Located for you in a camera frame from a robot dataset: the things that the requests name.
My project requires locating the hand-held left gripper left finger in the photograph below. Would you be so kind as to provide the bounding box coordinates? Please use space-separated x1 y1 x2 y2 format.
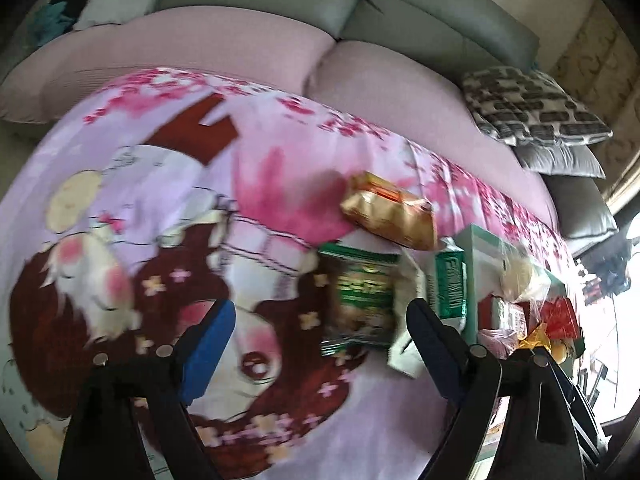
57 297 237 480

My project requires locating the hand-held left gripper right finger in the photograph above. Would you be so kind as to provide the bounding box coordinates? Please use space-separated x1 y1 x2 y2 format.
406 298 608 480

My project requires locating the pink snack packet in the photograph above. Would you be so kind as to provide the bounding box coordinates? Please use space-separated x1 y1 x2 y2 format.
477 329 518 358

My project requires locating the green and white snack packet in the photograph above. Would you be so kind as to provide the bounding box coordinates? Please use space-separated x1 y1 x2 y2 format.
434 237 469 331

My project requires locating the red and white snack packet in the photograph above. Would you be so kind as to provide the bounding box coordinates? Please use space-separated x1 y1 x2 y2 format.
477 296 531 333

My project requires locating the white snack wrapper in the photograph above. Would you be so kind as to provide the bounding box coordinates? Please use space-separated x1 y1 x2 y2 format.
387 250 431 378

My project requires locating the yellow snack packet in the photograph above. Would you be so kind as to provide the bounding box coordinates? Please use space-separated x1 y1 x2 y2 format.
517 322 553 353

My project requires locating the dark green snack packet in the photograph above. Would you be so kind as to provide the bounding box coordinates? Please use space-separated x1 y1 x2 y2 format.
317 242 401 356

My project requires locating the round cake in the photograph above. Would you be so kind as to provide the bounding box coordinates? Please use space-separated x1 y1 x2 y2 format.
500 252 551 301

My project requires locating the teal-edged white box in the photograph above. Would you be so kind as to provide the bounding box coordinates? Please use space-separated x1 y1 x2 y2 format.
457 223 586 361

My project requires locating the shiny red snack packet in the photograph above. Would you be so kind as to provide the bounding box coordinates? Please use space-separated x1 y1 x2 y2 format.
540 297 581 338

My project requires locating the golden snack packet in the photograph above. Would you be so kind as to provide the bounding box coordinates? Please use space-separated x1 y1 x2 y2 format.
340 171 438 252

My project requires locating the pink floral printed blanket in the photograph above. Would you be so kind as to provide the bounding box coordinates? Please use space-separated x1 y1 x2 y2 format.
0 67 586 480

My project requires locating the plain grey pillow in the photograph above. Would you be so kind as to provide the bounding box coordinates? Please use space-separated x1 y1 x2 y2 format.
515 141 607 179

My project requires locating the grey beige patterned pillow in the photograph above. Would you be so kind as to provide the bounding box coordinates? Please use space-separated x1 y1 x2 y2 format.
461 66 614 147

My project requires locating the pink sofa cover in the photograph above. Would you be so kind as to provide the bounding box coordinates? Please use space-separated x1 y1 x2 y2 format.
0 7 561 231

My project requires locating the pink grey sofa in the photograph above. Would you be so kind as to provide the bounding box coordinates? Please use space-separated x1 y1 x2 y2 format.
0 0 621 256

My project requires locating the teal cloth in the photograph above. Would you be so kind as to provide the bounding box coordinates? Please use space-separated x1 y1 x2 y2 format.
32 0 76 46

